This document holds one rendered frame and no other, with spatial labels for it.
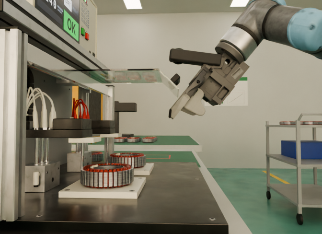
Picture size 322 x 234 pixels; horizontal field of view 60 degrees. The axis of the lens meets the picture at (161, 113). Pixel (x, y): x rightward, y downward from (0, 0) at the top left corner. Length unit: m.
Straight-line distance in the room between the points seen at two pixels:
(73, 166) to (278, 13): 0.65
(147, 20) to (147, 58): 0.83
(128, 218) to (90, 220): 0.05
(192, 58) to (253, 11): 0.16
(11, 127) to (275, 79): 6.07
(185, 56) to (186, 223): 0.35
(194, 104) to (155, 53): 5.56
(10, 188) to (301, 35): 0.55
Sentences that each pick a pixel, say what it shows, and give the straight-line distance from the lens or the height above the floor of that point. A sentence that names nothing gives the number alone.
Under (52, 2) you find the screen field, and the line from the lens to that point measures 0.71.
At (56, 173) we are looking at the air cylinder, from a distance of 0.68.
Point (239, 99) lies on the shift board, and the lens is 6.09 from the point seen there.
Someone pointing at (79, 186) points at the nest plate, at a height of 0.78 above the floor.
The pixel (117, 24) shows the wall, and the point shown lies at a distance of 6.43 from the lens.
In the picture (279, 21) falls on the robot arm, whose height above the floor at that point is 1.11.
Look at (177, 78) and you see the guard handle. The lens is 0.85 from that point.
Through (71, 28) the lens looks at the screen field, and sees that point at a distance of 0.81.
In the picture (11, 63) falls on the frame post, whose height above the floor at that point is 1.00.
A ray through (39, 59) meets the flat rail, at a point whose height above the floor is 1.02.
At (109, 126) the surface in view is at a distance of 0.83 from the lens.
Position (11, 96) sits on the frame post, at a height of 0.95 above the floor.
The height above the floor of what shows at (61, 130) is 0.90.
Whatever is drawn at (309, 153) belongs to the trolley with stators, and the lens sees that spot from 3.34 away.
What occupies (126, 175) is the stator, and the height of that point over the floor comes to 0.80.
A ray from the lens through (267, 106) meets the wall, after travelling 6.23.
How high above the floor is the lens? 0.91
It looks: 2 degrees up
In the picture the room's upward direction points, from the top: straight up
